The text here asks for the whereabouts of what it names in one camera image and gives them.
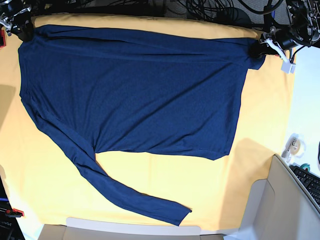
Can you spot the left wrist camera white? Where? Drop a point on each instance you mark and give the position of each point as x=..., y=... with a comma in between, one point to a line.
x=288, y=67

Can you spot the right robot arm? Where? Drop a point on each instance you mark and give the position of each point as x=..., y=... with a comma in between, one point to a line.
x=14, y=3

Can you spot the dark blue long-sleeve shirt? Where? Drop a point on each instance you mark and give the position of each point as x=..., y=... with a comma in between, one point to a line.
x=94, y=90

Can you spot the red clamp left top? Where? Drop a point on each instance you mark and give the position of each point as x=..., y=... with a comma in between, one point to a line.
x=2, y=39

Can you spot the red clamp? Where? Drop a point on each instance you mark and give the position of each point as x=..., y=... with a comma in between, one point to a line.
x=2, y=39
x=14, y=213

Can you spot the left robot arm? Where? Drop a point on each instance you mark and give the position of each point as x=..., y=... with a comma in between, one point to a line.
x=303, y=29

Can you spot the red clamp left bottom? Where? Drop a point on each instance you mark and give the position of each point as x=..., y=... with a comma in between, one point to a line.
x=14, y=213

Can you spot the clear tape dispenser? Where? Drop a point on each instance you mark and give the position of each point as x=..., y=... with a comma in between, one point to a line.
x=295, y=147

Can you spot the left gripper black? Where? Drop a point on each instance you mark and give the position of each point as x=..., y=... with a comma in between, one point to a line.
x=267, y=45

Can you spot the black keyboard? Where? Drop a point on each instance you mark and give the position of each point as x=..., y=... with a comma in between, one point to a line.
x=309, y=181

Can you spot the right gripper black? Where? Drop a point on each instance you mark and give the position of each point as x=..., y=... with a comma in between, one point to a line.
x=17, y=20

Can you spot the green tape roll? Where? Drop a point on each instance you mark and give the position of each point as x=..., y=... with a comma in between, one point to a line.
x=306, y=167

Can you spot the white cardboard box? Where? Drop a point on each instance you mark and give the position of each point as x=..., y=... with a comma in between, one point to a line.
x=278, y=208

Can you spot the yellow table cloth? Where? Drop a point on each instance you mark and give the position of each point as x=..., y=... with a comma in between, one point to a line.
x=42, y=182

